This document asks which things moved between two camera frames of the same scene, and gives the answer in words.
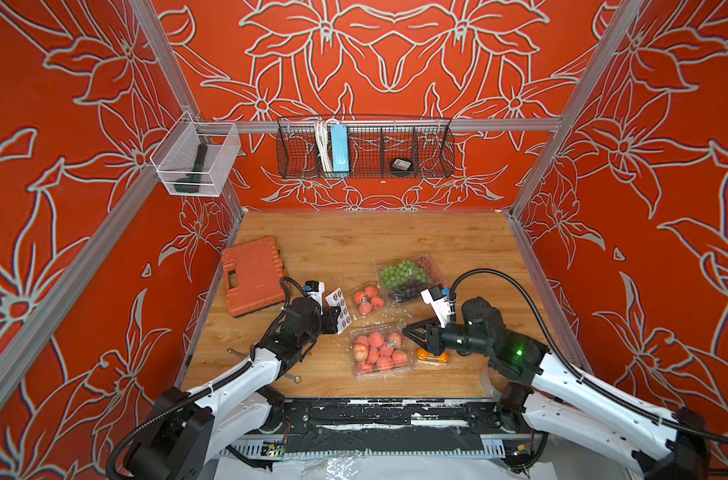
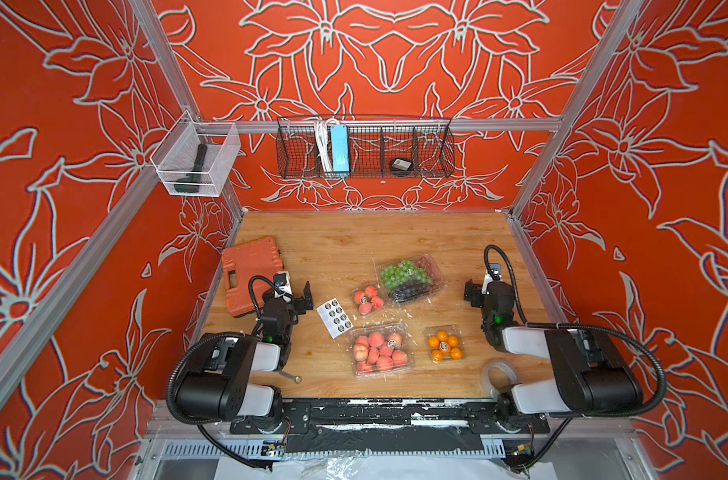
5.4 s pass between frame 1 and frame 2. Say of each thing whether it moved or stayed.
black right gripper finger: moved
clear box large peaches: stayed
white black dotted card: moved
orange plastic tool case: stayed
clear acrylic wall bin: stayed
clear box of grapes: stayed
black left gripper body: moved
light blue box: stayed
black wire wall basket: stayed
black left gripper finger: moved
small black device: stayed
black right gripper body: moved
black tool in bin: stayed
